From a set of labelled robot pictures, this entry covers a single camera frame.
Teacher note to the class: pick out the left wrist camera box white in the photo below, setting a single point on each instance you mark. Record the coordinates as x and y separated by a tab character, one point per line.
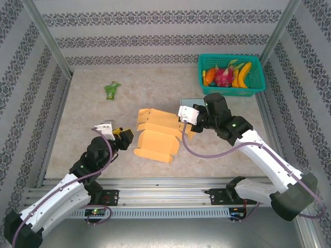
106	127

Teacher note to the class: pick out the pink toy dragon fruit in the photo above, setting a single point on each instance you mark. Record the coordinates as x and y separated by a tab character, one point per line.
223	77

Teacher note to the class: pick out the teal plastic basket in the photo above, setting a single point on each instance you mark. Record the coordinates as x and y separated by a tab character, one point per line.
254	82

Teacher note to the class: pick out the aluminium mounting rail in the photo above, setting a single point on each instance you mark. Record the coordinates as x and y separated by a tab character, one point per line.
160	191

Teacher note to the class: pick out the orange paper box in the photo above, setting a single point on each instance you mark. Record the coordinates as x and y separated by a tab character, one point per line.
155	139

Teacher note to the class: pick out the green snack packet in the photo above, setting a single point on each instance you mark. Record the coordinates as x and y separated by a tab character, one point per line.
111	89

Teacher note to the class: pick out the yellow toy banana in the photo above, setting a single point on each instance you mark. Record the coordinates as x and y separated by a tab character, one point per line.
243	75

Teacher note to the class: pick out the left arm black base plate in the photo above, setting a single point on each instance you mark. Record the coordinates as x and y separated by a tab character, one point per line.
113	196

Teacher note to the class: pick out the grey sheet metal panel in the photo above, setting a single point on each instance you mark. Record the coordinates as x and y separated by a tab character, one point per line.
165	232

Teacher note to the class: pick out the aluminium side rail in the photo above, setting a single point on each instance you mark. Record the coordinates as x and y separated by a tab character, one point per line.
60	108
267	116

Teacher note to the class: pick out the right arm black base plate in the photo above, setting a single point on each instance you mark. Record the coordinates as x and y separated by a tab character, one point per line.
217	197

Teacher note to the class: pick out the aluminium frame post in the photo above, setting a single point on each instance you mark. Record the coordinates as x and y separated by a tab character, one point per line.
279	31
46	33

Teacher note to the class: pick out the small dark green toy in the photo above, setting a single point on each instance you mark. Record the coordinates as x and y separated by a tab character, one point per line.
212	84

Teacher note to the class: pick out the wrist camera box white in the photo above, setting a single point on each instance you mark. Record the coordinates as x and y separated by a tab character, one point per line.
187	113
106	127

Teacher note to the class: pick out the orange toy fruit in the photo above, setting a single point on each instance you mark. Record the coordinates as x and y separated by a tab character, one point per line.
210	75

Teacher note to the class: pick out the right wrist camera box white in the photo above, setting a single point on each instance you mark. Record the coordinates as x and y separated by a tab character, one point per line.
187	113

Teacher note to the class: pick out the yellow toy fruit slice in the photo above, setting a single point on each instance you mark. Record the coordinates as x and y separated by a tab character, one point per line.
203	77

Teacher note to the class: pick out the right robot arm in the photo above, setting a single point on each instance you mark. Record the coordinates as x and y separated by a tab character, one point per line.
269	160

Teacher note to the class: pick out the light blue paper box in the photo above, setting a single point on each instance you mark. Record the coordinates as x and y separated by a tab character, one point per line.
191	101

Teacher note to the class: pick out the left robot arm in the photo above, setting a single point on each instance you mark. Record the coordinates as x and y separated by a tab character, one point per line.
62	196

